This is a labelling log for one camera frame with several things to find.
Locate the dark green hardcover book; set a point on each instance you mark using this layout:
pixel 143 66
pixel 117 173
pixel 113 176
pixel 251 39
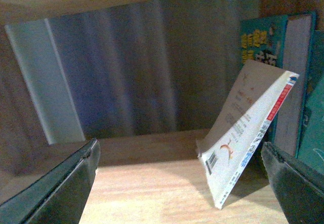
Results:
pixel 311 141

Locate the dark pleated curtain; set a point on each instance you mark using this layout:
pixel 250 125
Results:
pixel 159 66

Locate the wooden bookshelf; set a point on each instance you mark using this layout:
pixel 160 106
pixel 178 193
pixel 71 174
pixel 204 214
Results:
pixel 151 178

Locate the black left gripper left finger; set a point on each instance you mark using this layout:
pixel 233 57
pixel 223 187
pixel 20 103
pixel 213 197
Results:
pixel 60 195

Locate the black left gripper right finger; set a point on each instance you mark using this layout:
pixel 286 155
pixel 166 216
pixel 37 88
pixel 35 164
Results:
pixel 297 187

